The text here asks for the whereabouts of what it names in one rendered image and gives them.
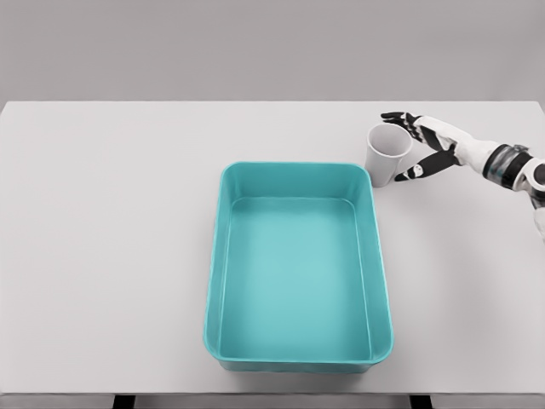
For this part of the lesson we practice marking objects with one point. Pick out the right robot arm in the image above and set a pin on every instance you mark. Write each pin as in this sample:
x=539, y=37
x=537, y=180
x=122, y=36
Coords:
x=506, y=162

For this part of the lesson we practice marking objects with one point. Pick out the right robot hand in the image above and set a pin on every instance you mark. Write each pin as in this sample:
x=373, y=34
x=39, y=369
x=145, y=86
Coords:
x=438, y=140

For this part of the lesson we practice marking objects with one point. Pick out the white paper cup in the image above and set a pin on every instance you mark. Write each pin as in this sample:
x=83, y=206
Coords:
x=383, y=164

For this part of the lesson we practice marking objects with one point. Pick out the teal plastic basket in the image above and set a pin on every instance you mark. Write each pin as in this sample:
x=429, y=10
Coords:
x=294, y=272

